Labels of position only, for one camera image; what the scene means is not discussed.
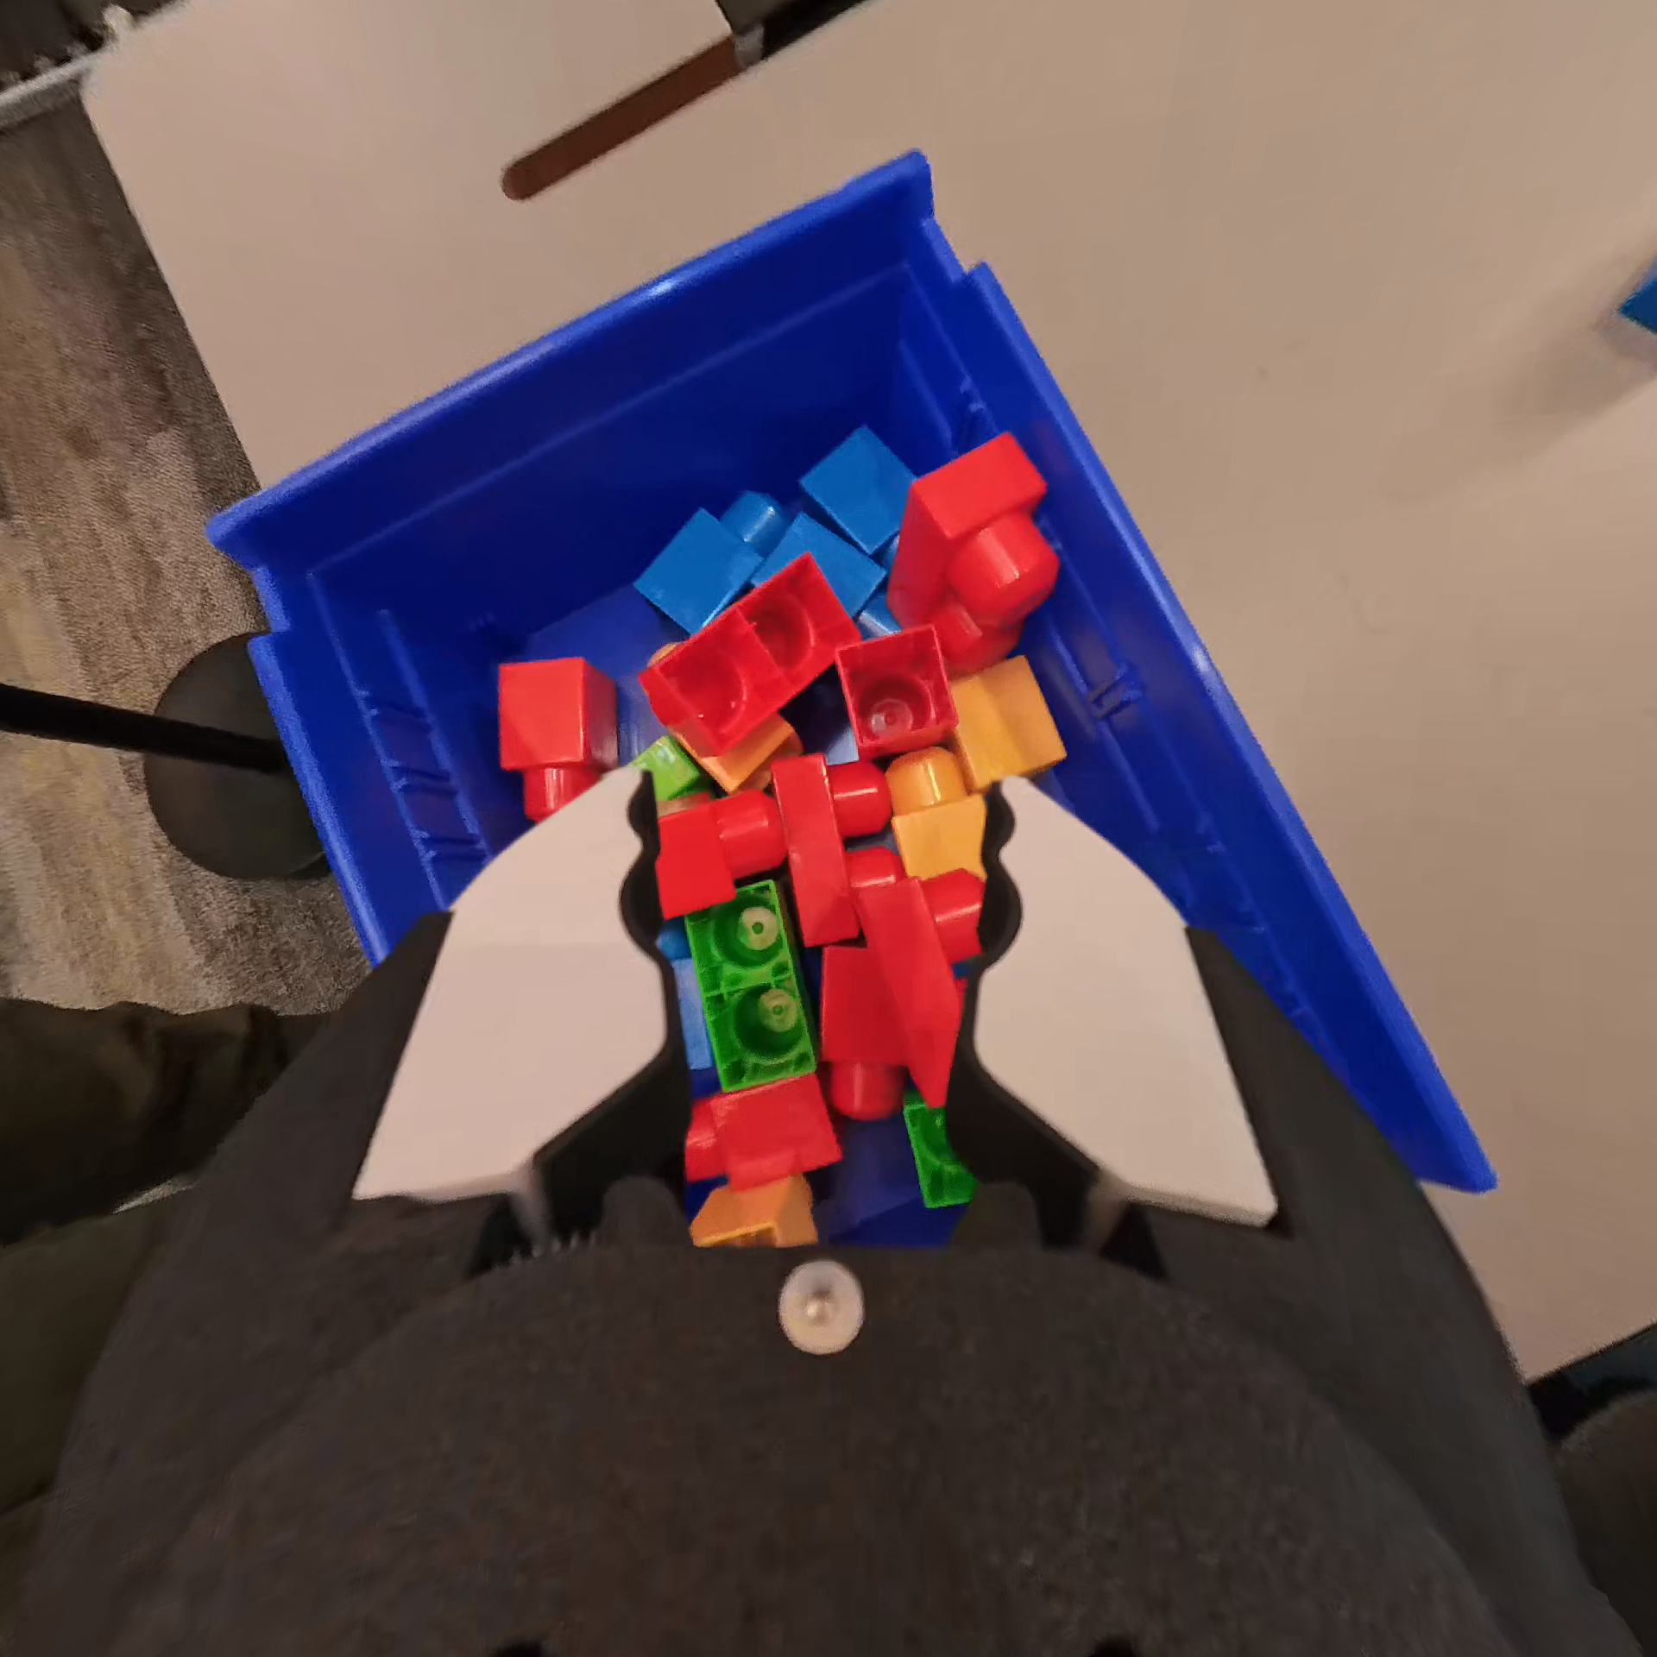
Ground grey metal rail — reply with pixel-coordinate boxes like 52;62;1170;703
0;4;142;125

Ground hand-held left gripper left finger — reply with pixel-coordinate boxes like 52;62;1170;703
354;768;691;1251

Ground pile of colourful toy blocks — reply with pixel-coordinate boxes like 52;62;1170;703
497;424;1070;1251

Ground black cable tray cover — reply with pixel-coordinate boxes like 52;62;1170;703
716;0;885;62

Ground blue plastic bin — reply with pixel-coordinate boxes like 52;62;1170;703
207;149;1503;1253

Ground person's dark trousers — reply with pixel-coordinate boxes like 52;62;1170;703
0;996;333;1520

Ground green toy block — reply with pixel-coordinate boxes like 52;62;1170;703
682;877;827;1096

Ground black floor stand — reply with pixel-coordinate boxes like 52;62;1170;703
0;633;333;882

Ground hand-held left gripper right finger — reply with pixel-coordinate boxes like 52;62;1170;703
942;774;1281;1253

